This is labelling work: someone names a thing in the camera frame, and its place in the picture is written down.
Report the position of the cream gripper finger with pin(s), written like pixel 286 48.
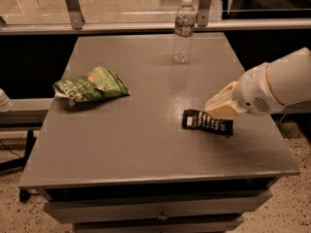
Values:
pixel 223 105

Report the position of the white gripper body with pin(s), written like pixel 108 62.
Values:
pixel 256 92

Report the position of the black rxbar chocolate wrapper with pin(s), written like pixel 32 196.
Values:
pixel 198 120

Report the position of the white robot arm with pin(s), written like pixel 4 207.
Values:
pixel 290 77

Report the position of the clear plastic water bottle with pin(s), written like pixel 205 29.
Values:
pixel 183 31

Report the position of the grey cabinet with drawers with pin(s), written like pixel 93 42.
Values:
pixel 129 165

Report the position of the green chip bag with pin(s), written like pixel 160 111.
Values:
pixel 97 84

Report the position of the black stand base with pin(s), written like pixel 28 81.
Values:
pixel 20 162

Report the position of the white object at left edge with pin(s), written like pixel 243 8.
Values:
pixel 6 103

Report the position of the right metal railing post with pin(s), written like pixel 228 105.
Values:
pixel 203 12

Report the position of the metal railing post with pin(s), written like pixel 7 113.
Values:
pixel 75 14
pixel 203 12

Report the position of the left metal railing post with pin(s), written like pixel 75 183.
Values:
pixel 75 14

